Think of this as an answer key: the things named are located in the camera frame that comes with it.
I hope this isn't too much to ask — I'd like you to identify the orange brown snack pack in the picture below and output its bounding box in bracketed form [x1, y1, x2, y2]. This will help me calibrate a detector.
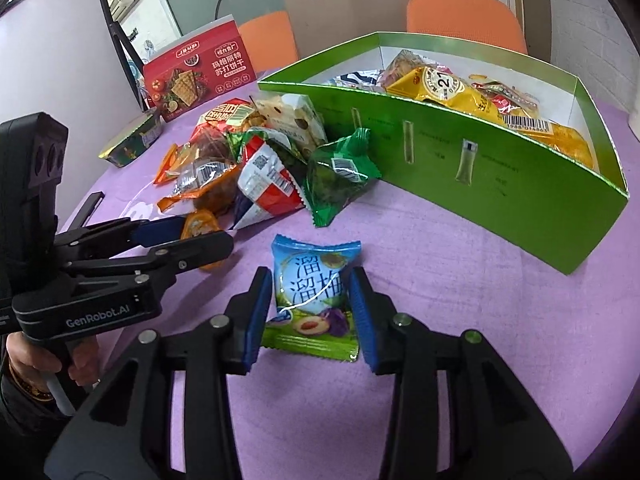
[153, 136, 241, 216]

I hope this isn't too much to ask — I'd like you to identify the red white snack bag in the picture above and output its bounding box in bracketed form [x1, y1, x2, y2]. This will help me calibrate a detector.
[232, 128, 307, 230]

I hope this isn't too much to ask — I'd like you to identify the blue green plum bag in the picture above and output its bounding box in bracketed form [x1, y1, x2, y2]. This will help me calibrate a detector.
[262, 235, 361, 362]

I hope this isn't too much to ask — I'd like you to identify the red peanut snack bag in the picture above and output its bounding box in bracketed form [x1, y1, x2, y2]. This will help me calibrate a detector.
[198, 98, 266, 132]

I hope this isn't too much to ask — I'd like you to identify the green snack bag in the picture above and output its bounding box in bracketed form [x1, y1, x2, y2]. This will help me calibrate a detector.
[304, 128, 382, 228]

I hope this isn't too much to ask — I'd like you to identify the galette cookie pack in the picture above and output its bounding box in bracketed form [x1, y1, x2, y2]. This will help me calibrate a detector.
[376, 49, 439, 89]

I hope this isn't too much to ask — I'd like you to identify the yellow chips bag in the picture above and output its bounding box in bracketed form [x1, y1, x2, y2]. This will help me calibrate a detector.
[386, 65, 506, 127]

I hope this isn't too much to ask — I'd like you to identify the yellow cake snack pack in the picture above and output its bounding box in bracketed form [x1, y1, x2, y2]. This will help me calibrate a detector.
[500, 114, 596, 169]

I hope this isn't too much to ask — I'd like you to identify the orange cartoon snack bag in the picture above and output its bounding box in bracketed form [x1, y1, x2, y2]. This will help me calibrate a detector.
[180, 209, 222, 272]

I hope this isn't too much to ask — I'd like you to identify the clear cracker pack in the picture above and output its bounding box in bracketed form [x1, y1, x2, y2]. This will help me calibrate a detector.
[250, 91, 328, 159]

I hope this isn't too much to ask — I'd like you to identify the white blue snack bag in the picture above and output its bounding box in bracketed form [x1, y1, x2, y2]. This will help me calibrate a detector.
[328, 70, 383, 92]

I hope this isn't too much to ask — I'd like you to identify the person left hand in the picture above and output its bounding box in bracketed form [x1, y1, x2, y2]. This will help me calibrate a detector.
[6, 333, 100, 392]

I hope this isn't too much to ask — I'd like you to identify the green instant noodle bowl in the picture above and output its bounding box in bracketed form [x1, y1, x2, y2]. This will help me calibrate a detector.
[99, 108, 164, 168]

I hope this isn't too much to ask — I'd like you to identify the purple tablecloth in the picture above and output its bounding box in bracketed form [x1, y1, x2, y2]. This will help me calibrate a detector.
[44, 86, 629, 479]

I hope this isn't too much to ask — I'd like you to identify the red cracker box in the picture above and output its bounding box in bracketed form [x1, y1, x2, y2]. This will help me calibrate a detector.
[143, 15, 256, 122]

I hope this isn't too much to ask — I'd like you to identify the left orange chair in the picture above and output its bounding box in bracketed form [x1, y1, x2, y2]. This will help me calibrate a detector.
[239, 11, 299, 73]

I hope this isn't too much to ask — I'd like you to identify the orange chair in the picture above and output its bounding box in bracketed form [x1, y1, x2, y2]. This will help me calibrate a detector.
[239, 11, 299, 73]
[407, 0, 527, 54]

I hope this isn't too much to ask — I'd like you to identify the green open gift box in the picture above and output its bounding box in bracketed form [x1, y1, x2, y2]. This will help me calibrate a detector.
[259, 32, 629, 274]

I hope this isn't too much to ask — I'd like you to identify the brown cardboard sheet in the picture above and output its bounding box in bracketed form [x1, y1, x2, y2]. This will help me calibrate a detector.
[283, 0, 409, 58]

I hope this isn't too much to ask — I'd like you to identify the white thermos jug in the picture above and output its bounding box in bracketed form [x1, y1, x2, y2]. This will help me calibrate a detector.
[628, 106, 640, 141]

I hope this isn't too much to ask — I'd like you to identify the right orange chair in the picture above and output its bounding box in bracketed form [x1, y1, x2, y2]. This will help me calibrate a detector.
[407, 0, 527, 54]

